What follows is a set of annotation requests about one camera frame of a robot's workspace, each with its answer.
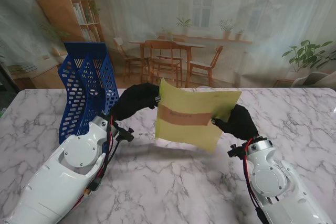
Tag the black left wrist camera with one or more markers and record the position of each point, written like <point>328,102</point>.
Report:
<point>124,134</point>

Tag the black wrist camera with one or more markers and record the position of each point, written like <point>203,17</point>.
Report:
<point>237,151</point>
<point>124,134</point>

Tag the blue perforated file rack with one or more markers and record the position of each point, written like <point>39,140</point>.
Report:
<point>86,90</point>

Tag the yellow translucent file folder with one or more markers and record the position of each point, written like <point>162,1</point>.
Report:
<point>189,113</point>

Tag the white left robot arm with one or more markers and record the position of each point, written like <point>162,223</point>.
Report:
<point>60,176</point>

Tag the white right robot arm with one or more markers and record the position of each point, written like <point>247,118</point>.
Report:
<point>283,182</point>

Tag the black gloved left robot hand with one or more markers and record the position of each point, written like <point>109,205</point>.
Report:
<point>136,102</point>

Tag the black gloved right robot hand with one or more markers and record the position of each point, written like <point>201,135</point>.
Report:
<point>237,123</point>

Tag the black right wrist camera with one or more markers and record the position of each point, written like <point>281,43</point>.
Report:
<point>237,151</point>

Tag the printed room backdrop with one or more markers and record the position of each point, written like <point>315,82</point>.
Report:
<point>168,19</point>

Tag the pink receipt paper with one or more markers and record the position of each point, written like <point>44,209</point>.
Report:
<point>186,116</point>

